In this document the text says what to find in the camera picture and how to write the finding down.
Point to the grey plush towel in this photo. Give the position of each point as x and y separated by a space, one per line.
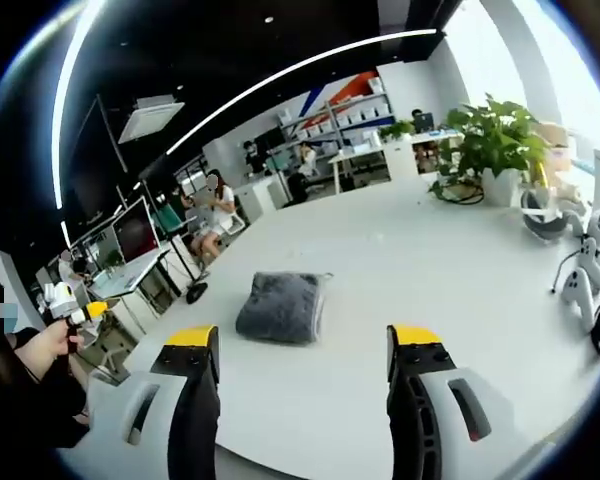
280 310

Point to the person's left hand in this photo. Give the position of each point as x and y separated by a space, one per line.
55 342

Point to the white monitor desk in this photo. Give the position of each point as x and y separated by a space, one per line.
125 282

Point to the white framed computer monitor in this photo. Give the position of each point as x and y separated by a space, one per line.
136 232

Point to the person's black clothing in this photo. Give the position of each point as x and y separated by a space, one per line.
20 410

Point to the ceiling air conditioner unit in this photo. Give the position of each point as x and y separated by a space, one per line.
150 119

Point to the curved linear ceiling light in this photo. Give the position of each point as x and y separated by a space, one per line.
62 100

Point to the white headset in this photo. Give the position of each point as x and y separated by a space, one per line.
542 220

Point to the white trestle desk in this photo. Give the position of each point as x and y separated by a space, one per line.
360 160

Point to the large green potted plant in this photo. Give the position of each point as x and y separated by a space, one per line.
490 140

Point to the small green potted plant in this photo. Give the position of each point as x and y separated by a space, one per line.
397 129

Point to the black desktop monitor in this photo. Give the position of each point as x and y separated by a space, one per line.
424 122

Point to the brown cardboard box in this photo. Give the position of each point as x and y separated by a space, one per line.
552 135

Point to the long linear ceiling light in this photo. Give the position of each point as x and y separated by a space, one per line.
300 67

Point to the shelf with white bins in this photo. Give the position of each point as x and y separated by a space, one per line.
345 112

